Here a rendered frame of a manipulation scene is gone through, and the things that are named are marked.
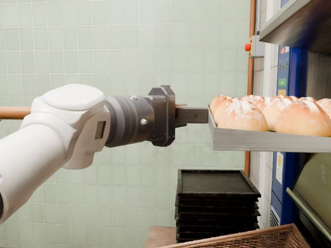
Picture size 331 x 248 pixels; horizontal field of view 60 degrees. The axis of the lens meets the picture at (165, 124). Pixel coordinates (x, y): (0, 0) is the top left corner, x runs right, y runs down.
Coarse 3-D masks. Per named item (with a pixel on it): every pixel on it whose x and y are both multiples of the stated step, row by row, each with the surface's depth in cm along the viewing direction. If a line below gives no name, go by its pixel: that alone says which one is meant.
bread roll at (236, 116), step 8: (232, 104) 39; (240, 104) 37; (248, 104) 37; (224, 112) 39; (232, 112) 37; (240, 112) 36; (248, 112) 36; (256, 112) 36; (224, 120) 38; (232, 120) 36; (240, 120) 35; (248, 120) 35; (256, 120) 35; (264, 120) 36; (232, 128) 36; (240, 128) 35; (248, 128) 35; (256, 128) 35; (264, 128) 36
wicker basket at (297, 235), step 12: (264, 228) 88; (276, 228) 87; (288, 228) 87; (204, 240) 91; (216, 240) 90; (228, 240) 89; (240, 240) 89; (252, 240) 89; (264, 240) 89; (276, 240) 88; (288, 240) 87; (300, 240) 79
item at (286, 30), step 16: (304, 0) 48; (320, 0) 44; (288, 16) 57; (304, 16) 53; (320, 16) 52; (272, 32) 71; (288, 32) 68; (304, 32) 65; (320, 32) 62; (304, 48) 82; (320, 48) 77
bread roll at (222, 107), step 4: (228, 100) 49; (232, 100) 48; (224, 104) 48; (228, 104) 47; (220, 108) 49; (224, 108) 48; (216, 112) 50; (220, 112) 48; (216, 116) 49; (220, 116) 48; (216, 120) 49; (216, 124) 49
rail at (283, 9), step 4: (292, 0) 56; (296, 0) 54; (288, 4) 59; (292, 4) 56; (284, 8) 61; (288, 8) 59; (280, 12) 64; (276, 16) 68; (268, 20) 77; (272, 20) 71; (268, 24) 75; (264, 28) 80
